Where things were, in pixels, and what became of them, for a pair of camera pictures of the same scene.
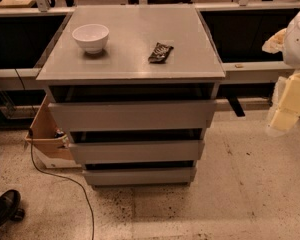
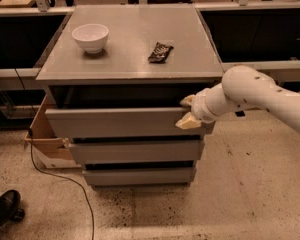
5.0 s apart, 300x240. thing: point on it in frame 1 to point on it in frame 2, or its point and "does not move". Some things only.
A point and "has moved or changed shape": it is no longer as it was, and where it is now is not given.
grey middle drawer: [137, 152] does not move
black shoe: [4, 208] does not move
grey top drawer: [134, 115] has moved or changed shape
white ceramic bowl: [91, 36] does not move
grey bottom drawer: [139, 175] does not move
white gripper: [298, 40] to [199, 105]
